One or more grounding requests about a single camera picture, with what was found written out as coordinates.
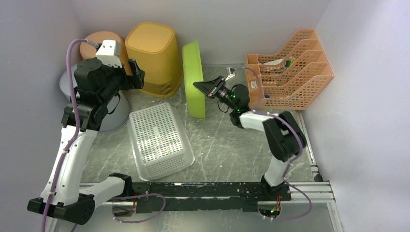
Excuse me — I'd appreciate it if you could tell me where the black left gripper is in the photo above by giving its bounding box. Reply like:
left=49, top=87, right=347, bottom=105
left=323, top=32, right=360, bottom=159
left=101, top=58, right=146, bottom=104

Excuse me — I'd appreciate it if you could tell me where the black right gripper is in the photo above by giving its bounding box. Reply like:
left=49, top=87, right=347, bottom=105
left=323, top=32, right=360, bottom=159
left=193, top=75, right=237, bottom=111

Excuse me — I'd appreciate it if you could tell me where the green tray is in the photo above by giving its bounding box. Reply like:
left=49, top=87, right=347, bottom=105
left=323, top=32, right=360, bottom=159
left=182, top=41, right=205, bottom=119

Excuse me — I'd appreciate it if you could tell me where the yellow slatted waste basket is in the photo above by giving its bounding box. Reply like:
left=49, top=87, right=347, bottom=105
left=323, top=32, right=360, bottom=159
left=125, top=22, right=183, bottom=98

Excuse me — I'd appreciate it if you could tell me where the grey plastic bin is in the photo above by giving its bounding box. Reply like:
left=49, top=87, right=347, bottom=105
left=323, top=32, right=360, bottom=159
left=59, top=71, right=132, bottom=133

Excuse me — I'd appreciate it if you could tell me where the large orange plastic bucket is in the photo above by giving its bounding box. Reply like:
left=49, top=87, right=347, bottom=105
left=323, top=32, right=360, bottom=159
left=80, top=31, right=132, bottom=75

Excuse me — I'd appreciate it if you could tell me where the white perforated basket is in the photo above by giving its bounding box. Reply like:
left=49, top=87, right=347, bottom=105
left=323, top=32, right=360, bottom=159
left=127, top=102, right=195, bottom=182

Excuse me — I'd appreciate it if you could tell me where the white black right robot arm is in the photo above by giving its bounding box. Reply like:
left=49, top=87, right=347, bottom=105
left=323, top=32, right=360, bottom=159
left=193, top=76, right=307, bottom=200

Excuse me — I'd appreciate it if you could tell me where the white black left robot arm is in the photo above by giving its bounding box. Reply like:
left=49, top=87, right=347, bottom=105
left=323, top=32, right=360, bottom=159
left=27, top=58, right=145, bottom=225

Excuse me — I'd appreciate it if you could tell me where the peach plastic file organizer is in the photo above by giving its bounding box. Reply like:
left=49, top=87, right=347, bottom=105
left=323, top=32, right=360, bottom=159
left=246, top=29, right=334, bottom=110

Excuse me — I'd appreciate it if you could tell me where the black base bar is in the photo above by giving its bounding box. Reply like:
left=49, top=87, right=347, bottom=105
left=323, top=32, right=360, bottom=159
left=132, top=182, right=291, bottom=213

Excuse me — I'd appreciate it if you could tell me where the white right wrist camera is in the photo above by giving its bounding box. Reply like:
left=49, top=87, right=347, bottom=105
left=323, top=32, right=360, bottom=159
left=225, top=67, right=235, bottom=82

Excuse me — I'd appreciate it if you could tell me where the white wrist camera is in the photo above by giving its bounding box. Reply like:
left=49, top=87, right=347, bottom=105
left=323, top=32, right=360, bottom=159
left=96, top=40, right=122, bottom=68
left=225, top=67, right=235, bottom=82

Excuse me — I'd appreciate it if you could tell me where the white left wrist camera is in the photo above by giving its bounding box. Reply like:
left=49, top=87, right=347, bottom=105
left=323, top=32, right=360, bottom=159
left=96, top=40, right=122, bottom=68

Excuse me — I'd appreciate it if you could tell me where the aluminium rail frame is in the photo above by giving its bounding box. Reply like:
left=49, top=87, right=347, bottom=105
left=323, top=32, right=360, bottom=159
left=42, top=157, right=343, bottom=232

